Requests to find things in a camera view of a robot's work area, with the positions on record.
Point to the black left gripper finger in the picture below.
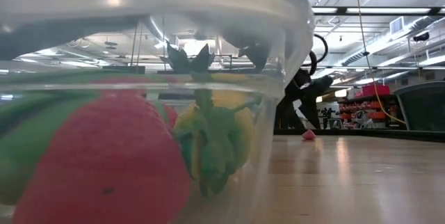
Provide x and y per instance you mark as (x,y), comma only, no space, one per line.
(286,114)
(313,112)

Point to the yellow toy bell pepper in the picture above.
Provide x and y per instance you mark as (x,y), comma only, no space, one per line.
(212,140)

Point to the clear plastic tupperware container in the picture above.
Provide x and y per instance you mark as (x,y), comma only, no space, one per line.
(208,5)

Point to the green oval toy vegetable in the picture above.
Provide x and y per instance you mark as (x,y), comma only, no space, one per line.
(21,140)

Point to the small pink toy fruit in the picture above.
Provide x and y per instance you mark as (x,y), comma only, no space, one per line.
(308,135)

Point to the shelf with orange items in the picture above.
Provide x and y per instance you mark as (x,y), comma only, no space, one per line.
(365,107)

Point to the red storage bin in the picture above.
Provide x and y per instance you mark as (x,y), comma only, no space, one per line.
(375,90)

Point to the grey mesh office chair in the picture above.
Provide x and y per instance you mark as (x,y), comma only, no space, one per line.
(424,107)

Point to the artificial plant in white pot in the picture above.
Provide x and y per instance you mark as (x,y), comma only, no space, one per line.
(180,60)

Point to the black dome camera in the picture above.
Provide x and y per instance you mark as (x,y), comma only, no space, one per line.
(421,37)

